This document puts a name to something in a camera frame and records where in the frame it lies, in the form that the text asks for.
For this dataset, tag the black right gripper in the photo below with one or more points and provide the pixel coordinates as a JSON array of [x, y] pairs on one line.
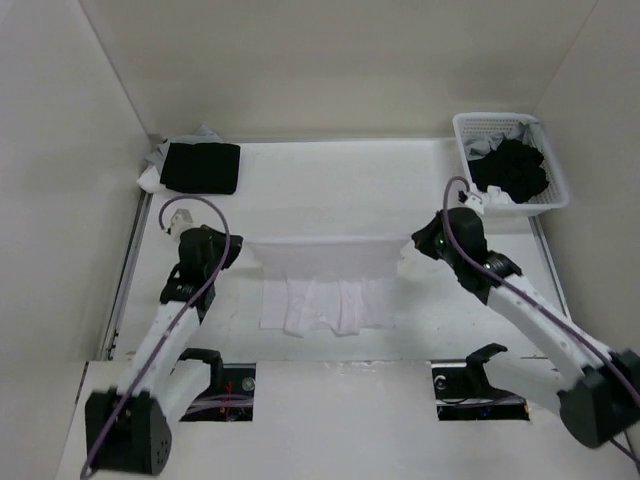
[[422, 238]]

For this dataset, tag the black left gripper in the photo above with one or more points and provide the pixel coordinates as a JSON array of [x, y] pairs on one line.
[[234, 246]]

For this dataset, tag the light pink tank top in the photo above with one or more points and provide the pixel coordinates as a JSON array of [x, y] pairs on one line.
[[340, 283]]

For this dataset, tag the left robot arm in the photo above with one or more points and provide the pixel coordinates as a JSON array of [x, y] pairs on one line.
[[128, 427]]

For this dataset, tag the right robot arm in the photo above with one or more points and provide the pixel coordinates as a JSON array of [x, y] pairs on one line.
[[593, 389]]

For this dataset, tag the crumpled white tank top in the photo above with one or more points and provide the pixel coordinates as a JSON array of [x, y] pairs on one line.
[[494, 195]]

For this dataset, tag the folded black tank top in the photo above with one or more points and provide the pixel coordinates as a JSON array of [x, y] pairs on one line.
[[202, 168]]

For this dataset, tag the folded white tank top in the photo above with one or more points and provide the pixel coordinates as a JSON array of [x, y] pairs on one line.
[[150, 181]]

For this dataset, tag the crumpled grey tank top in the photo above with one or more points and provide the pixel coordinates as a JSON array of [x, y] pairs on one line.
[[528, 133]]

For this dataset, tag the crumpled black tank top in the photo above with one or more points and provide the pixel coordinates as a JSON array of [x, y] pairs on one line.
[[514, 167]]

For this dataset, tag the folded grey tank top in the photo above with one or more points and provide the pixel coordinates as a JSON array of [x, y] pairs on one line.
[[158, 155]]

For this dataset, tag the white perforated plastic basket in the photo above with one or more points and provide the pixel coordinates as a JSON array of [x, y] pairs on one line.
[[556, 195]]

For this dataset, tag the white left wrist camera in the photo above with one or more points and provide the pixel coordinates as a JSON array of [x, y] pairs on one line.
[[180, 222]]

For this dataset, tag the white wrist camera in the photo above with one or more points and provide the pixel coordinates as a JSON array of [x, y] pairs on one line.
[[180, 222], [473, 200]]

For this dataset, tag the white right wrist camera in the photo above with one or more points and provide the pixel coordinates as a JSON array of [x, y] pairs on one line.
[[473, 200]]

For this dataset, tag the left aluminium table rail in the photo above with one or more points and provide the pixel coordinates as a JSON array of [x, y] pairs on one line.
[[111, 328]]

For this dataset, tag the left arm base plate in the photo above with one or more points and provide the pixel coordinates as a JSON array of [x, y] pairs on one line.
[[228, 399]]

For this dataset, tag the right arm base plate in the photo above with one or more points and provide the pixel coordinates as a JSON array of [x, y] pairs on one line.
[[458, 399]]

